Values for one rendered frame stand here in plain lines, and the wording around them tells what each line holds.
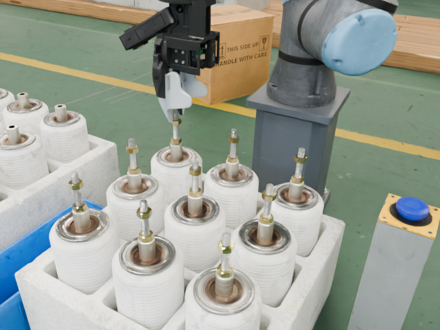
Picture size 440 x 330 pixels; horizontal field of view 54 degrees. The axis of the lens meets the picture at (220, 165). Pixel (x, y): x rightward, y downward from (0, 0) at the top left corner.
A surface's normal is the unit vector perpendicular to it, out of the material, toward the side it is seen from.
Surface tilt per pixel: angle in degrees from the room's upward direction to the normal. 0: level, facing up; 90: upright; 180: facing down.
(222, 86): 90
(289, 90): 73
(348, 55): 97
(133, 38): 88
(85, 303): 0
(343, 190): 0
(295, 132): 90
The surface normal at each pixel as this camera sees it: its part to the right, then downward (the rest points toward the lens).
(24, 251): 0.86, 0.25
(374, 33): 0.25, 0.62
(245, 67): 0.61, 0.43
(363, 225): 0.03, -0.85
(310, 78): 0.07, 0.23
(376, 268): -0.50, 0.44
